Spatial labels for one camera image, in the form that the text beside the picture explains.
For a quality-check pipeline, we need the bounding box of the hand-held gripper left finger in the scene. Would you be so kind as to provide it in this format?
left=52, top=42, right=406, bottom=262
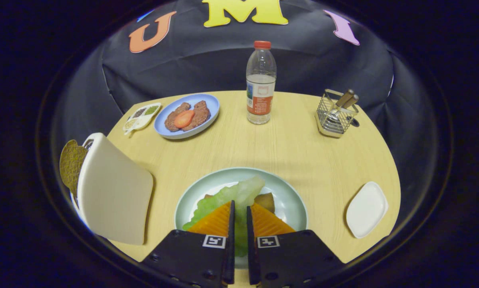
left=141, top=200, right=236, bottom=288

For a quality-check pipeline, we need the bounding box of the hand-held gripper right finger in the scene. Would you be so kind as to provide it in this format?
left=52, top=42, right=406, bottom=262
left=246, top=204, right=346, bottom=288

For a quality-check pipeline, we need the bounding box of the green lettuce leaf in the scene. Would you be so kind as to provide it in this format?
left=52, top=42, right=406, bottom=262
left=182, top=176, right=266, bottom=257

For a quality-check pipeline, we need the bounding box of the brown toast slice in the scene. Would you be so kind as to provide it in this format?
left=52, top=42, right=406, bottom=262
left=204, top=192, right=276, bottom=214
left=59, top=139, right=89, bottom=197

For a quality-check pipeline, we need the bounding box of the pale green plate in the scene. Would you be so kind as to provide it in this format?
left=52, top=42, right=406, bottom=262
left=174, top=167, right=309, bottom=269

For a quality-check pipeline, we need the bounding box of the small white dish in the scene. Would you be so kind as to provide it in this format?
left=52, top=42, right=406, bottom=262
left=345, top=181, right=389, bottom=239

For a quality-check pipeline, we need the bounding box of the white toaster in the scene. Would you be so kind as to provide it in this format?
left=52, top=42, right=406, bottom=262
left=70, top=132, right=154, bottom=246

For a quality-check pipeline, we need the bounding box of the brown meat patty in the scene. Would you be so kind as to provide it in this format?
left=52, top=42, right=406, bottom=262
left=182, top=100, right=211, bottom=132
left=164, top=102, right=192, bottom=132

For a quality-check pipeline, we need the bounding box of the red tomato slice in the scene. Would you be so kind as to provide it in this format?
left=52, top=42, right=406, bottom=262
left=173, top=110, right=195, bottom=129

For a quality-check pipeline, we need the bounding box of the blue plate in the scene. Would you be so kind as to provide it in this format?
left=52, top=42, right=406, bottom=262
left=154, top=93, right=220, bottom=140

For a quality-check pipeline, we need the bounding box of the clear bottle with red cap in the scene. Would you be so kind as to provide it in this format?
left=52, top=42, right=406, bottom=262
left=245, top=40, right=277, bottom=125

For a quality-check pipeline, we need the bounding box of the white seasoning tray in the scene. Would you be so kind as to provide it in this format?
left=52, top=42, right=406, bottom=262
left=122, top=102, right=162, bottom=136

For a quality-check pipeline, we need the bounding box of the black backdrop cloth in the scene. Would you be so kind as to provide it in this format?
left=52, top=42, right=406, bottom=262
left=60, top=0, right=440, bottom=224

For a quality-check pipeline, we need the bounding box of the metal wire cutlery holder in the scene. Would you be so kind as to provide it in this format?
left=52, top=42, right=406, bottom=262
left=314, top=89, right=360, bottom=139

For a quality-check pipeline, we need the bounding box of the wooden-handled utensil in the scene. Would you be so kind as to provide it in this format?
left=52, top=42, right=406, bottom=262
left=332, top=94, right=360, bottom=120
left=328, top=89, right=355, bottom=120

